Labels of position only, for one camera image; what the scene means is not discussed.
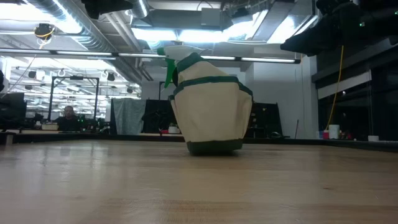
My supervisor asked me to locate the person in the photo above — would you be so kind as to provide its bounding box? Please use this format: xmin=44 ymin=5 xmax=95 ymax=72
xmin=53 ymin=105 xmax=83 ymax=132

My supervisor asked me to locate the yellow cable reel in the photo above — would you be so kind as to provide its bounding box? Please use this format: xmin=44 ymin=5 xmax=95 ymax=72
xmin=33 ymin=22 xmax=57 ymax=41

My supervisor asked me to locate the small white background pot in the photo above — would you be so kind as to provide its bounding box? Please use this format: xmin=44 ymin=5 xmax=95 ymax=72
xmin=167 ymin=123 xmax=182 ymax=135

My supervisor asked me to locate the yellow cable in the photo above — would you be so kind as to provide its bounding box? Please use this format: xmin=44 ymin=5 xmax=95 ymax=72
xmin=325 ymin=45 xmax=345 ymax=131

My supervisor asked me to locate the silver ventilation duct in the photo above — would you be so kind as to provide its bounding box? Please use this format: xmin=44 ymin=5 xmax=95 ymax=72
xmin=26 ymin=0 xmax=150 ymax=82

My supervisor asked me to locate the beige gardening bag green trim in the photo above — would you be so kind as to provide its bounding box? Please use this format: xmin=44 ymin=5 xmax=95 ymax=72
xmin=167 ymin=52 xmax=254 ymax=156

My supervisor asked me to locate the long ceiling light strip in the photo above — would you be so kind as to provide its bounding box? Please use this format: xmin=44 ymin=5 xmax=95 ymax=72
xmin=0 ymin=48 xmax=302 ymax=65

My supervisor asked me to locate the grey cloth cover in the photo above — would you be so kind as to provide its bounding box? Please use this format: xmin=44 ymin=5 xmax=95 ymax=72
xmin=111 ymin=97 xmax=147 ymax=136

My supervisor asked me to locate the black aluminium table frame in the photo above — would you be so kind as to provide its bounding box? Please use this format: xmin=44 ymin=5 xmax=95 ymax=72
xmin=0 ymin=130 xmax=398 ymax=153

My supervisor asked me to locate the white cylinder roll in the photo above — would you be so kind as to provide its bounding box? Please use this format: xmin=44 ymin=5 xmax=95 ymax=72
xmin=328 ymin=124 xmax=341 ymax=140

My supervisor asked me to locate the black metal stand frame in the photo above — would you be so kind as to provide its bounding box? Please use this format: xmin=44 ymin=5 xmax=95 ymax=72
xmin=47 ymin=75 xmax=101 ymax=124

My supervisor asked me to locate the black monitor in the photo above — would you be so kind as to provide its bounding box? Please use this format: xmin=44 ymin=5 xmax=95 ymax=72
xmin=0 ymin=92 xmax=27 ymax=130

